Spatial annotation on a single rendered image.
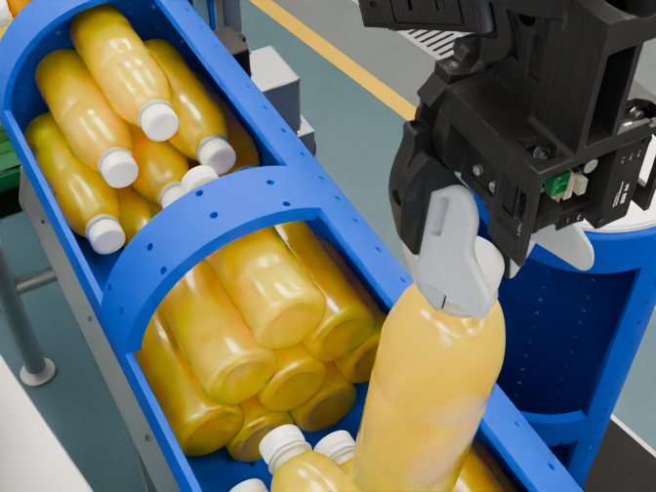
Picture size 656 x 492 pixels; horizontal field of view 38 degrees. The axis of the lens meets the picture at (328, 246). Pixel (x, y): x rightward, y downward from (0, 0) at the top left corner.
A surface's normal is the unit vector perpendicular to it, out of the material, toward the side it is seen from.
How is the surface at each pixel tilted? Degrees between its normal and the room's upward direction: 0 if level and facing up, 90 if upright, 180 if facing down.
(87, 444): 0
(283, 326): 89
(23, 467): 0
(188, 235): 23
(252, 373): 90
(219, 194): 6
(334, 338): 90
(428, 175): 90
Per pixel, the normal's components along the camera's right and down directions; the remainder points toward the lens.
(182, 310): -0.54, -0.32
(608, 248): 0.00, 0.73
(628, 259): 0.23, 0.71
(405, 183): -0.86, 0.21
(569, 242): -0.83, 0.47
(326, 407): 0.50, 0.65
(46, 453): 0.00, -0.68
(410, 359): -0.59, 0.31
